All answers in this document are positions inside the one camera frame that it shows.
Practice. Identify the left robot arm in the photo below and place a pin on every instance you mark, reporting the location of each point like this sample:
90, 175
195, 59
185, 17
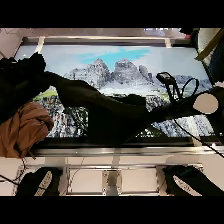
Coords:
33, 183

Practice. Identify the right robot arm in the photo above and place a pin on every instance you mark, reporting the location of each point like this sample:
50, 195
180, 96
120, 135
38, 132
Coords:
205, 102

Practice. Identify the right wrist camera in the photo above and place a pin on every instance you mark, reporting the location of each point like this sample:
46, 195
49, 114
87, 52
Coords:
165, 77

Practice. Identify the black garment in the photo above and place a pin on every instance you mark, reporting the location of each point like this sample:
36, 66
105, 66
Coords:
106, 120

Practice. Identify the brown garment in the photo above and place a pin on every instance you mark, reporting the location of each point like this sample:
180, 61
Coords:
26, 130

